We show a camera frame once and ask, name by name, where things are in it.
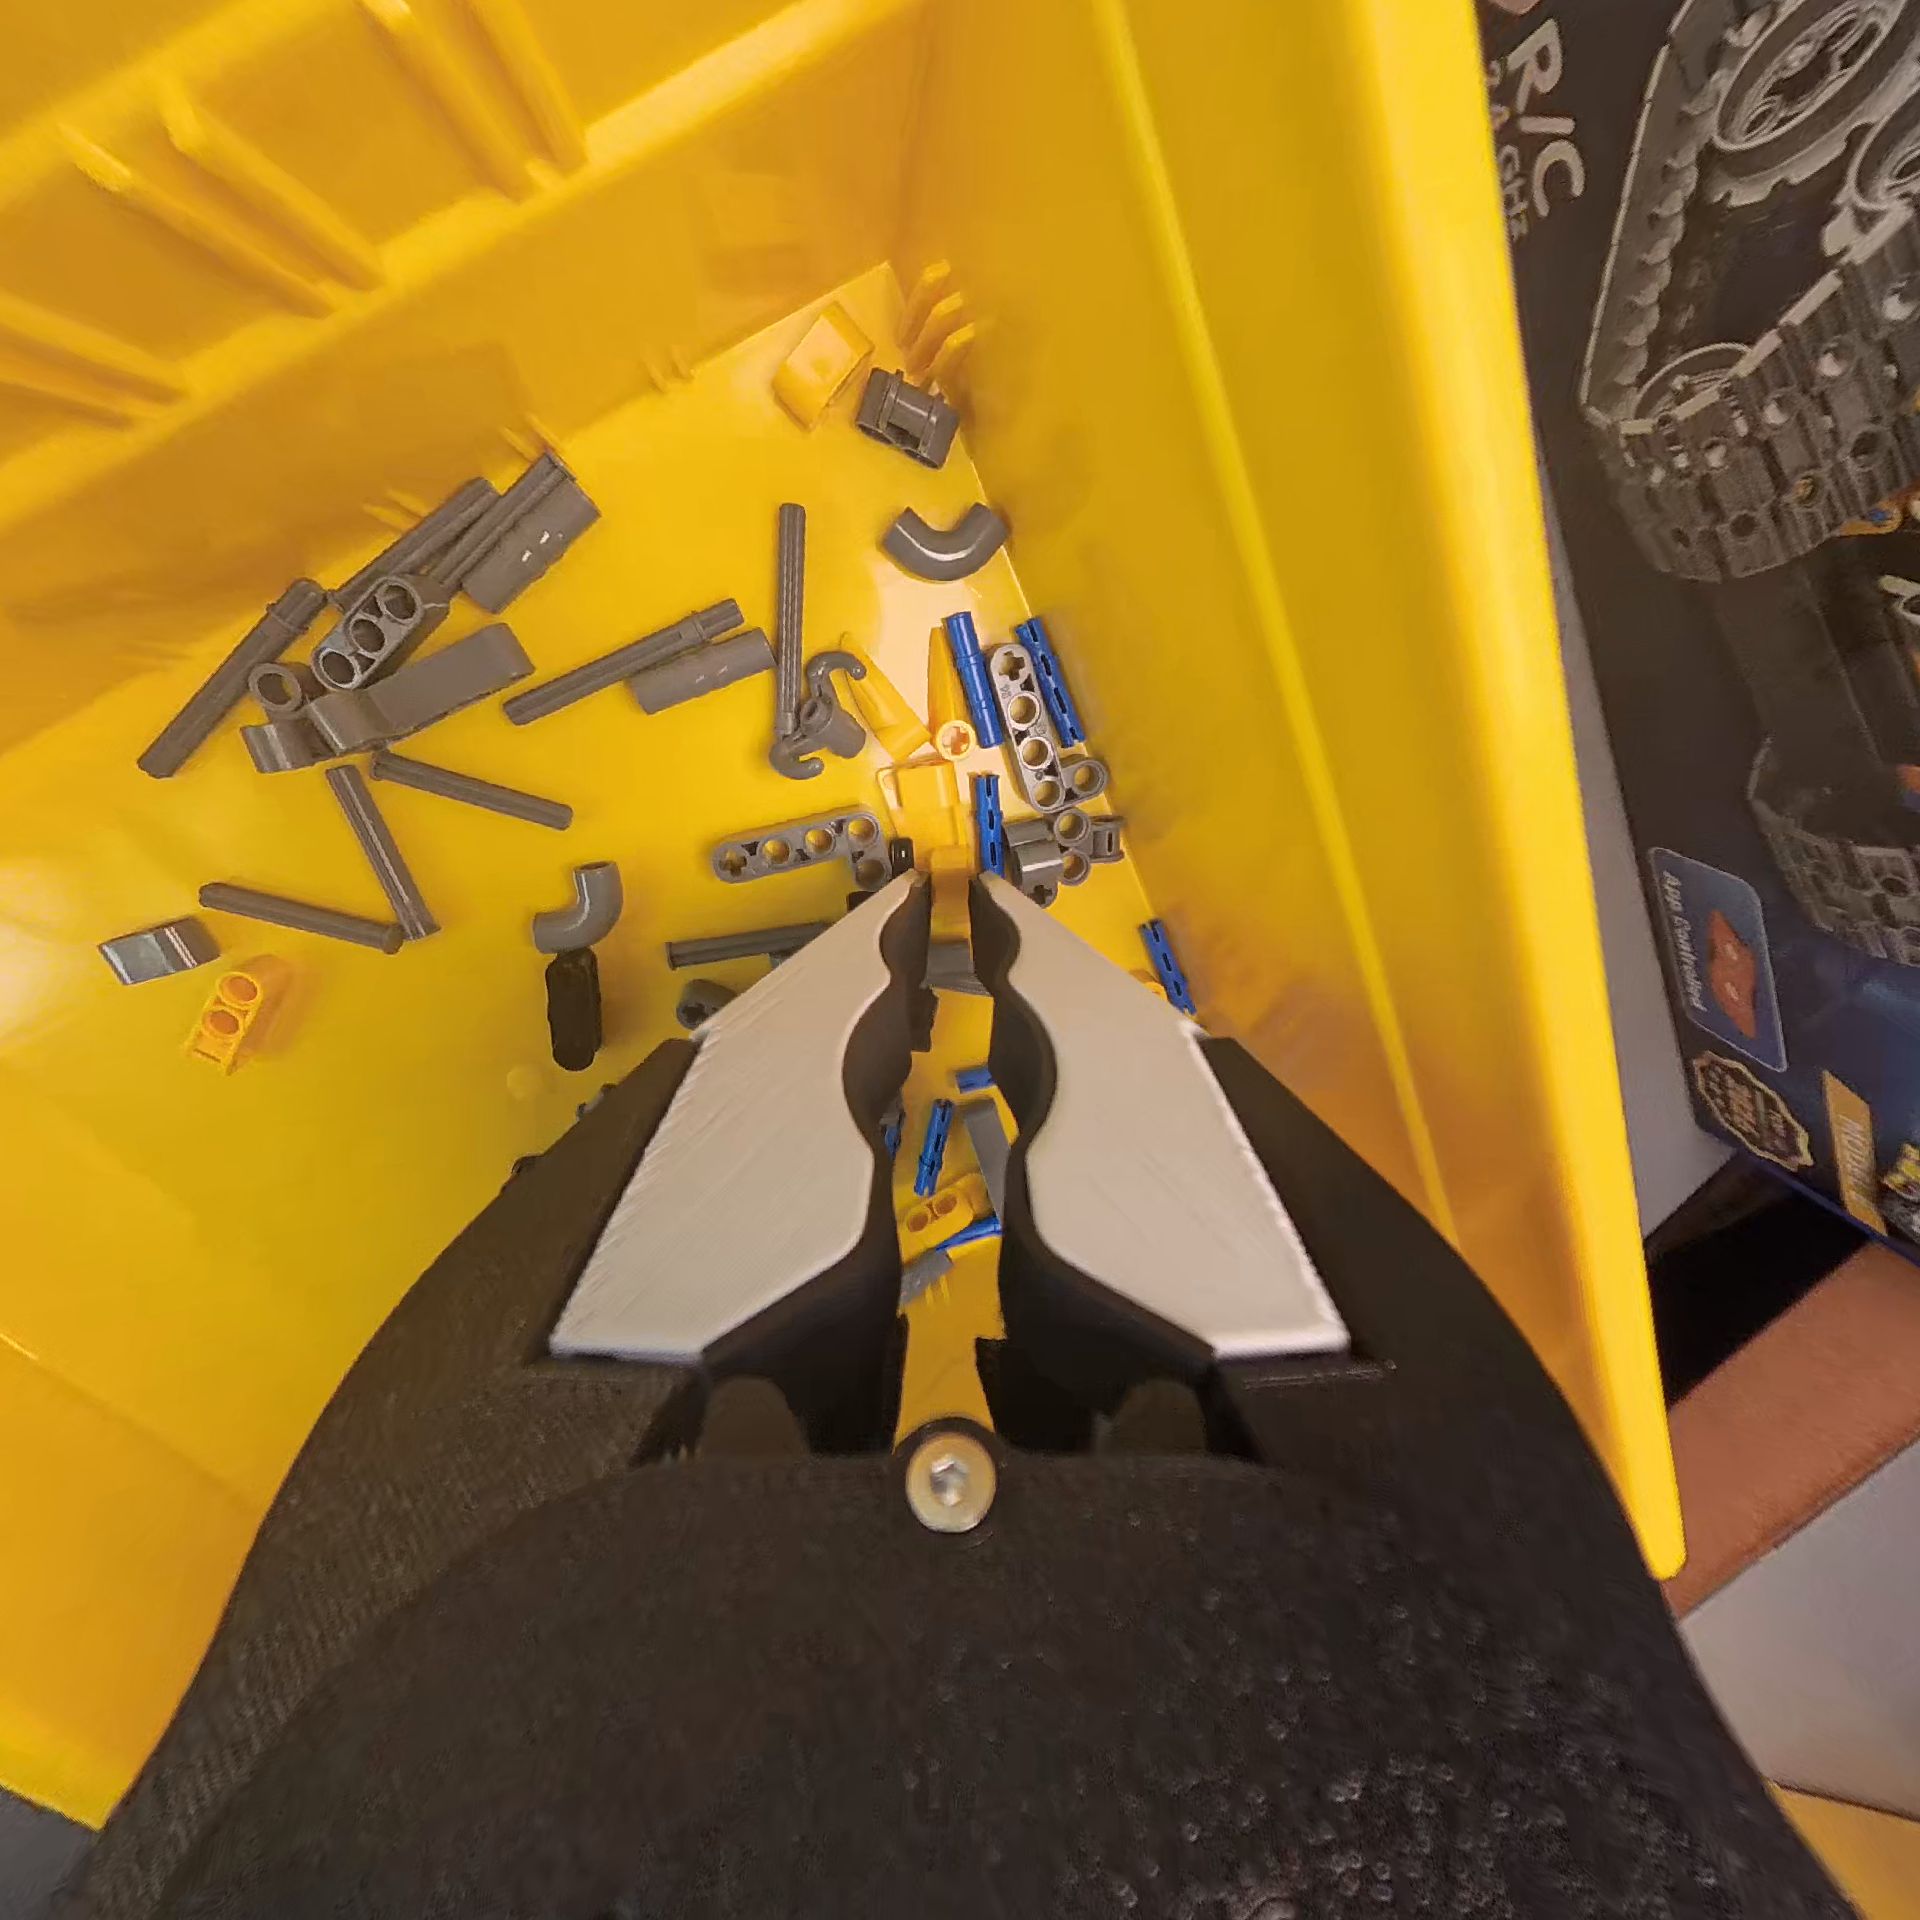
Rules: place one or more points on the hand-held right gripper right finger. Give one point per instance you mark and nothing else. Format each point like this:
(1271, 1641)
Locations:
(1170, 1200)

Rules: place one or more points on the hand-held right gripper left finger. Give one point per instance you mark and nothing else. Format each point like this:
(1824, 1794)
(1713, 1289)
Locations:
(721, 1200)

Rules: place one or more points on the heap of grey blue lego parts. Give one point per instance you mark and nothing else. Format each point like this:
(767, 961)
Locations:
(451, 690)

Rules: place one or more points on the yellow divided storage bin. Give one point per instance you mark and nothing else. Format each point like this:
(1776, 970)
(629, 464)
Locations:
(1200, 451)

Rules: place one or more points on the dark blue lego set box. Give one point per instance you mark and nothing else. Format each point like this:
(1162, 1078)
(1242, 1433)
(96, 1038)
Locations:
(1723, 600)

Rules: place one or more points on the brown cardboard box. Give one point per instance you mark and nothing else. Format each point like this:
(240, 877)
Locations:
(1800, 1395)

